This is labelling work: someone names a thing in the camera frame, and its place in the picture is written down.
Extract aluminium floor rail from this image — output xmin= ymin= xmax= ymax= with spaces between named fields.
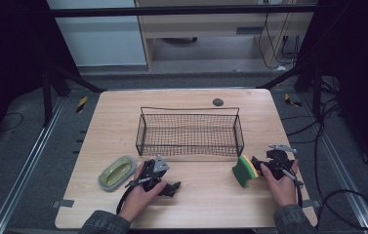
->
xmin=0 ymin=97 xmax=68 ymax=234
xmin=300 ymin=96 xmax=368 ymax=234

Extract black horizontal metal bar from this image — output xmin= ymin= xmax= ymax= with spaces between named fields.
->
xmin=49 ymin=5 xmax=319 ymax=19

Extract black looped floor cable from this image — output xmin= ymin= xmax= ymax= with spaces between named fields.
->
xmin=283 ymin=97 xmax=368 ymax=232

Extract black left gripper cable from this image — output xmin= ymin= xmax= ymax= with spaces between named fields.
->
xmin=115 ymin=176 xmax=154 ymax=215

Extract black metal stand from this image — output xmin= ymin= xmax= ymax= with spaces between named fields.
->
xmin=256 ymin=59 xmax=323 ymax=120
xmin=40 ymin=62 xmax=107 ymax=129

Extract grey tape piece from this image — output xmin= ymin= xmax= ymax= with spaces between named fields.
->
xmin=302 ymin=199 xmax=322 ymax=210
xmin=51 ymin=199 xmax=75 ymax=209

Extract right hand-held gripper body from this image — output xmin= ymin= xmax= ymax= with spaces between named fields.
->
xmin=259 ymin=144 xmax=298 ymax=181

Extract thin black floor cable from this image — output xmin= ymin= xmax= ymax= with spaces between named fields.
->
xmin=0 ymin=111 xmax=25 ymax=134

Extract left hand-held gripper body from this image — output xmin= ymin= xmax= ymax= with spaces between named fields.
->
xmin=139 ymin=155 xmax=173 ymax=196

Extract black curtain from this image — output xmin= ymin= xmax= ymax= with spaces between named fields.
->
xmin=0 ymin=0 xmax=78 ymax=157
xmin=297 ymin=0 xmax=368 ymax=183

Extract black hanging desk cables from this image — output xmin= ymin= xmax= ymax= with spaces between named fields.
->
xmin=257 ymin=12 xmax=301 ymax=71

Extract white cabinet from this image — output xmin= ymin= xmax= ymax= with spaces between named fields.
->
xmin=46 ymin=0 xmax=148 ymax=68

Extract yellow and black tape strip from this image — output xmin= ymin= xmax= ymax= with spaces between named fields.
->
xmin=283 ymin=93 xmax=304 ymax=108
xmin=75 ymin=95 xmax=89 ymax=114

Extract black wire mesh basket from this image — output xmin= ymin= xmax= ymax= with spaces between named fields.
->
xmin=135 ymin=106 xmax=245 ymax=158

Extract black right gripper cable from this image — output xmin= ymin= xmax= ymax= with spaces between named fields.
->
xmin=280 ymin=155 xmax=305 ymax=209

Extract person's right hand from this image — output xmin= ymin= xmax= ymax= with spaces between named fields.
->
xmin=260 ymin=159 xmax=300 ymax=209

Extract person's left hand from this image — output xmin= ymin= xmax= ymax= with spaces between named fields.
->
xmin=117 ymin=162 xmax=169 ymax=224

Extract green soap dish grey rim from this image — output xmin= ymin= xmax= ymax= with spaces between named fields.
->
xmin=98 ymin=155 xmax=138 ymax=192

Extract green and yellow sponge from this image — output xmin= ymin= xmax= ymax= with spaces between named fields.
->
xmin=231 ymin=154 xmax=260 ymax=189

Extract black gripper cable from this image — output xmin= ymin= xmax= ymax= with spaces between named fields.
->
xmin=115 ymin=176 xmax=154 ymax=215
xmin=280 ymin=155 xmax=305 ymax=209

